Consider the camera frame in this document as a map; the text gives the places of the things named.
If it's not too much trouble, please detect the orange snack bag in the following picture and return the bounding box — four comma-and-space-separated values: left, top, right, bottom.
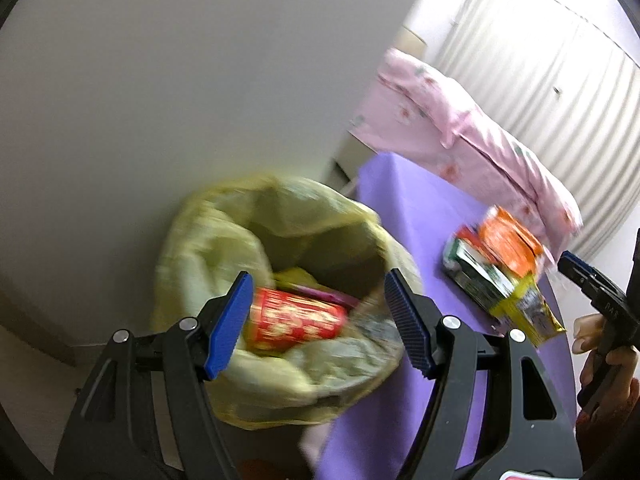
477, 206, 546, 278

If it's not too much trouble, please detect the yellow white snack bag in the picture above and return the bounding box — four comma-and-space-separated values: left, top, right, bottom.
442, 226, 565, 347

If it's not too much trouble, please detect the red paper cup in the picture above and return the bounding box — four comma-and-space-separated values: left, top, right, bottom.
244, 288, 347, 352

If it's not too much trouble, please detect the yellow trash bag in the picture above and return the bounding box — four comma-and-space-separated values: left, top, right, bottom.
151, 177, 422, 430

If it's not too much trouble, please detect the beige striped curtain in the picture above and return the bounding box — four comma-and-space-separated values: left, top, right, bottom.
436, 0, 639, 257

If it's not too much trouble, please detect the person's right hand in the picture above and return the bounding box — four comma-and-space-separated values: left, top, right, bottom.
572, 313, 640, 430

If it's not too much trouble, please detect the bed with pink sheet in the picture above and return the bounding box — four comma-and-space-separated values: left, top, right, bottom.
338, 78, 500, 204

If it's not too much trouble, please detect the pink floral duvet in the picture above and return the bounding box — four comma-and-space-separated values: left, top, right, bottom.
378, 48, 582, 258

